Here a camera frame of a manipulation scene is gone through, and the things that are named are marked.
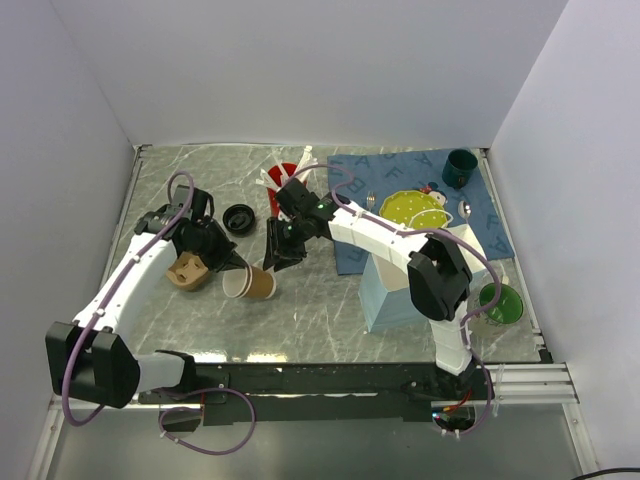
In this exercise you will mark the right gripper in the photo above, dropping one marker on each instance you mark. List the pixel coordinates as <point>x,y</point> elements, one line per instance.
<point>277,252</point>

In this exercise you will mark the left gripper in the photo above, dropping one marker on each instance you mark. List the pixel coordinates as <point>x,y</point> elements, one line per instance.
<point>214,262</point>

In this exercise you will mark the brown paper cup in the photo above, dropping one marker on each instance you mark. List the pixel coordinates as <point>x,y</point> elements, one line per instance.
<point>250,282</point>

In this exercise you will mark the black cup lid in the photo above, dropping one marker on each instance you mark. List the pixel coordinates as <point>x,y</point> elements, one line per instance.
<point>239,219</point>

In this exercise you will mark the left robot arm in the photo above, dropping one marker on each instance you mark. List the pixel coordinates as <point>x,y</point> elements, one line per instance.
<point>89,358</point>

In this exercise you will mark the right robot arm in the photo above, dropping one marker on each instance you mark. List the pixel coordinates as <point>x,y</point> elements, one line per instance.
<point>335,217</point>

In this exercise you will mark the cardboard cup carrier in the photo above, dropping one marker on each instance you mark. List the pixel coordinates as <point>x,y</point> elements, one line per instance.
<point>188,272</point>

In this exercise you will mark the red straw holder cup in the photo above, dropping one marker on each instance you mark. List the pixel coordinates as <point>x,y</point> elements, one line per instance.
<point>275,173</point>

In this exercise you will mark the white wrapped straws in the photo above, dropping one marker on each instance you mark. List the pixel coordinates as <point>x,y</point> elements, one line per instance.
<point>305,159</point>

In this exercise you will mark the light blue paper bag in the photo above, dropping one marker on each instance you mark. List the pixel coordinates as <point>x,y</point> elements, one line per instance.
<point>395,300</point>

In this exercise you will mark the silver fork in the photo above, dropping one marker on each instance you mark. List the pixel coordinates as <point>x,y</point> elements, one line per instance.
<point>370,201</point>

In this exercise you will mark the blue letter-print cloth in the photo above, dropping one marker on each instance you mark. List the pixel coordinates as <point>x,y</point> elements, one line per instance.
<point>385,174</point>

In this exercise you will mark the yellow dotted plate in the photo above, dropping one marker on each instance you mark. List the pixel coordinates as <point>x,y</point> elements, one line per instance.
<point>416,209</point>

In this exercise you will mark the silver spoon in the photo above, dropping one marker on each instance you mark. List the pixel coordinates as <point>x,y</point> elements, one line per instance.
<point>464,210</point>

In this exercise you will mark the dark green mug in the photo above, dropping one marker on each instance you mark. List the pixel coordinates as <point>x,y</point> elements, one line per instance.
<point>459,167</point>

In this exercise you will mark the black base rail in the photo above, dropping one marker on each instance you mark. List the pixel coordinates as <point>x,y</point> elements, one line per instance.
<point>226,393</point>

